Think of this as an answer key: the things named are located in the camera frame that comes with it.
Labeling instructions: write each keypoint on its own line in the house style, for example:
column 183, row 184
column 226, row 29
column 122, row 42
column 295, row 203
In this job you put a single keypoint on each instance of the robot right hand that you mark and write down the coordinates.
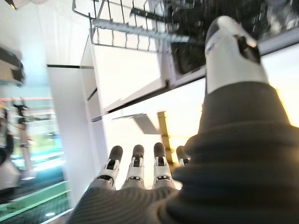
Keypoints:
column 210, row 175

